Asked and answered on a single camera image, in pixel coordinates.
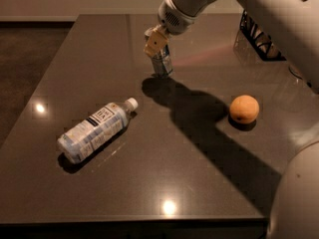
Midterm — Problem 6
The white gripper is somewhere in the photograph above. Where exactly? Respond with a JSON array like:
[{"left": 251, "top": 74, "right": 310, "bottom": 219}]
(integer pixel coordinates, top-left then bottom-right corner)
[{"left": 144, "top": 0, "right": 195, "bottom": 58}]

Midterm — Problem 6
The silver blue redbull can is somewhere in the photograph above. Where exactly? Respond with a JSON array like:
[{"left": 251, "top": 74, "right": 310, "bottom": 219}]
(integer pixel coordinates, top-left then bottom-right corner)
[{"left": 152, "top": 46, "right": 172, "bottom": 78}]

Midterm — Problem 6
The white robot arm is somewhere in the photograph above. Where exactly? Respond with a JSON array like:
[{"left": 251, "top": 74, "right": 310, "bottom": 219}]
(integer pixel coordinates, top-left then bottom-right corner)
[{"left": 145, "top": 0, "right": 319, "bottom": 239}]

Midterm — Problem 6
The orange fruit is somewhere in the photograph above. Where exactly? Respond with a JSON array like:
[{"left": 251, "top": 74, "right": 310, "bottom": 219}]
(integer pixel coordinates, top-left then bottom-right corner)
[{"left": 229, "top": 95, "right": 259, "bottom": 124}]

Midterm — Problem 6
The clear plastic water bottle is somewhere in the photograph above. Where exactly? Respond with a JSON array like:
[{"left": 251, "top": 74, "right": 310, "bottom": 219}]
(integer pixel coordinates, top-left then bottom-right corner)
[{"left": 57, "top": 98, "right": 139, "bottom": 164}]

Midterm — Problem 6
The black wire basket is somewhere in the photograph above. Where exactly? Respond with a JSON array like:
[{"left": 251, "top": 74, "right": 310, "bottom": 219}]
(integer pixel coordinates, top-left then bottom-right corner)
[{"left": 239, "top": 11, "right": 285, "bottom": 62}]

